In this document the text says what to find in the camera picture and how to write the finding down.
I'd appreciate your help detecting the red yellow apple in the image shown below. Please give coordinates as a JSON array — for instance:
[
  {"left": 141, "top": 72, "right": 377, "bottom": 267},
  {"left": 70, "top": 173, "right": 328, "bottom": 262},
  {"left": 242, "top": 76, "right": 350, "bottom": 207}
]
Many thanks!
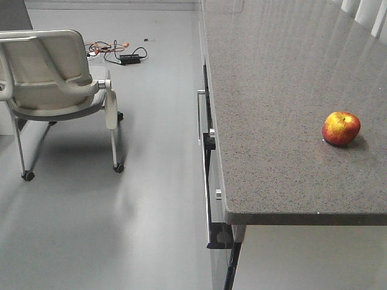
[{"left": 322, "top": 111, "right": 361, "bottom": 146}]

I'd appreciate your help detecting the black built-in oven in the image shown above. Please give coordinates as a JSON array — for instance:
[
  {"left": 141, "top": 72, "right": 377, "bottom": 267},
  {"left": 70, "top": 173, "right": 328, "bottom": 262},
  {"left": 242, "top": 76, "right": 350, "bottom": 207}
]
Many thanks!
[{"left": 200, "top": 64, "right": 241, "bottom": 289}]

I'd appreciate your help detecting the beige office chair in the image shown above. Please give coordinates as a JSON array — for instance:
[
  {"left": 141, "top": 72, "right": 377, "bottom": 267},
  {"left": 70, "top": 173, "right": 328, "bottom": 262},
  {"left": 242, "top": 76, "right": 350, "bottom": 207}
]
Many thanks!
[{"left": 1, "top": 29, "right": 124, "bottom": 181}]

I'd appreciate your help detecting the silver oven door handle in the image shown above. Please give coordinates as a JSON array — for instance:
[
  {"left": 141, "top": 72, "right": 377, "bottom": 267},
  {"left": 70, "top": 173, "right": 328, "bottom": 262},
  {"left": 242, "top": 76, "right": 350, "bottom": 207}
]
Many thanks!
[{"left": 197, "top": 89, "right": 206, "bottom": 145}]

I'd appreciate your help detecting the black power adapter with cable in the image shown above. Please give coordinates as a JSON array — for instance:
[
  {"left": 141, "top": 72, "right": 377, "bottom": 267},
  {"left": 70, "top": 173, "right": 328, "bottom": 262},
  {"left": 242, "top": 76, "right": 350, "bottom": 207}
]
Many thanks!
[{"left": 103, "top": 47, "right": 148, "bottom": 66}]

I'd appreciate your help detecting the orange cable bundle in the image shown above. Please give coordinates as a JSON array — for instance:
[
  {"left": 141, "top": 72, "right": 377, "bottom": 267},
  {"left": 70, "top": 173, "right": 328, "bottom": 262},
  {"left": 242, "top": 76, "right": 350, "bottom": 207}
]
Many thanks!
[{"left": 84, "top": 40, "right": 131, "bottom": 57}]

